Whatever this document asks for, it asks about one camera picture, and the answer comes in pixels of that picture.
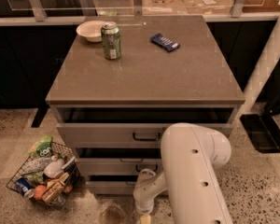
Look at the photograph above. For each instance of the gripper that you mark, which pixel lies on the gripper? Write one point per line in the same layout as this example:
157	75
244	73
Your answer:
144	207

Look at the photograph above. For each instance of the grey bottom drawer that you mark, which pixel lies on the grey bottom drawer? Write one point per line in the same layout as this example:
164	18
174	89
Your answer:
111	184

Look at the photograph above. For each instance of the grey drawer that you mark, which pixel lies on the grey drawer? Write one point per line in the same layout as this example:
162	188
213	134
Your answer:
134	127
117	161
111	184

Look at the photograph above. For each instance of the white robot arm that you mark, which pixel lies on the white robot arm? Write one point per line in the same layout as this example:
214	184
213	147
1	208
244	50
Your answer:
204	181

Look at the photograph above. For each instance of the grey middle drawer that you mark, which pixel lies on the grey middle drawer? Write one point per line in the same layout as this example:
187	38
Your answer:
117	161

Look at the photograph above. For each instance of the grey top drawer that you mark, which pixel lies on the grey top drawer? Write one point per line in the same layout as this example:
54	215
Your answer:
134	127

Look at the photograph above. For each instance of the grey drawer cabinet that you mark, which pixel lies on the grey drawer cabinet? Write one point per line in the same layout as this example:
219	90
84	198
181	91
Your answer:
145	75

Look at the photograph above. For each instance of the brown snack box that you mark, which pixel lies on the brown snack box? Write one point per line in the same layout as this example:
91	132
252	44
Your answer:
54	190

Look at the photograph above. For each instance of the white plastic bottle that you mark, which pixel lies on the white plastic bottle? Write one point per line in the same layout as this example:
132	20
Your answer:
54	169

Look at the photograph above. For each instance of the orange fruit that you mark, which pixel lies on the orange fruit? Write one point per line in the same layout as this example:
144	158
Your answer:
39	191

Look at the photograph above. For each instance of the clear plastic water bottle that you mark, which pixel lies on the clear plastic water bottle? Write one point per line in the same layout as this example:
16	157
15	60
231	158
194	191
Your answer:
39	164

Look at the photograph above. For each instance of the green chip bag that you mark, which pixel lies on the green chip bag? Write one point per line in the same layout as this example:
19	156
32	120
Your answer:
41	148

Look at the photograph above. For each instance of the blue soda can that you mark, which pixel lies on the blue soda can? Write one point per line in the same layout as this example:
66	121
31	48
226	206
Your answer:
24	188

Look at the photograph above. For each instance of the blue snack packet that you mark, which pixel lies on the blue snack packet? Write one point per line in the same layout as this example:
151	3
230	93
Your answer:
164	42

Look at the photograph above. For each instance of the green soda can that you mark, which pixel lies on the green soda can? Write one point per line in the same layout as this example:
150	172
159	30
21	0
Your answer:
111	40

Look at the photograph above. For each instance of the white bowl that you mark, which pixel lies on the white bowl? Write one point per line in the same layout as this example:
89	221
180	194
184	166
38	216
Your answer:
91	30

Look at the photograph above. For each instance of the cardboard box left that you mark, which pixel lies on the cardboard box left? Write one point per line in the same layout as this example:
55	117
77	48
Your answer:
164	7

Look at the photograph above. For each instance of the black wire basket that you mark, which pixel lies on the black wire basket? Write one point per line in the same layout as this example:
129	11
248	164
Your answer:
38	178

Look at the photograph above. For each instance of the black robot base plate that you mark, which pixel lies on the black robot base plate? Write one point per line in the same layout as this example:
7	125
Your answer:
263	132

